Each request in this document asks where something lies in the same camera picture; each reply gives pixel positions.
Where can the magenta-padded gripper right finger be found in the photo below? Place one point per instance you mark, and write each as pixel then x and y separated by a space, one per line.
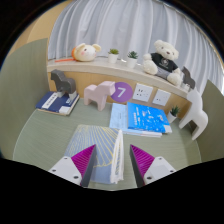
pixel 158 168

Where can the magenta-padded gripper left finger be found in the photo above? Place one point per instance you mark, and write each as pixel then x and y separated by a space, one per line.
pixel 66 168

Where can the small potted plant white pot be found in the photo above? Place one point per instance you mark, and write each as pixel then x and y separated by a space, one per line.
pixel 113 58
pixel 132 62
pixel 171 117

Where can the light blue book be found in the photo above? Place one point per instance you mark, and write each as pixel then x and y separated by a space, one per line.
pixel 118 118

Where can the green desk partition panel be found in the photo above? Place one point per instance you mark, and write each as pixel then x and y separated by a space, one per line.
pixel 213 133
pixel 21 96

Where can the navy blue book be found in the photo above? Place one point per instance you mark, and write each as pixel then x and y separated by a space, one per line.
pixel 55 104

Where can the white horse figure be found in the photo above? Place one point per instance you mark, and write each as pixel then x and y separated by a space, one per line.
pixel 196 113

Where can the purple round sign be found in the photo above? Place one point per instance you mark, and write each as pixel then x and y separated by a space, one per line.
pixel 122 92

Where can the dark grey horse figure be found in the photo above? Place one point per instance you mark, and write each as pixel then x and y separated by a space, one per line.
pixel 65 83

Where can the small black horse figure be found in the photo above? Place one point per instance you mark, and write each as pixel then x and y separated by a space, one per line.
pixel 188 78

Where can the white teddy bear black shirt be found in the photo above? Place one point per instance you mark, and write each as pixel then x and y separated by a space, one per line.
pixel 163 61

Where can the orange flat strip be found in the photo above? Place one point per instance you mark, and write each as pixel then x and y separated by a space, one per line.
pixel 63 60

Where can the cream and orange plush toy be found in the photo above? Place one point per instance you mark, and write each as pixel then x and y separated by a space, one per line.
pixel 85 52

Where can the grey white curtain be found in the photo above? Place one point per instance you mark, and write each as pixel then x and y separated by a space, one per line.
pixel 126 26

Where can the white wall socket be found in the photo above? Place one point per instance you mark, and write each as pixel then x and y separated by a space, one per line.
pixel 142 92

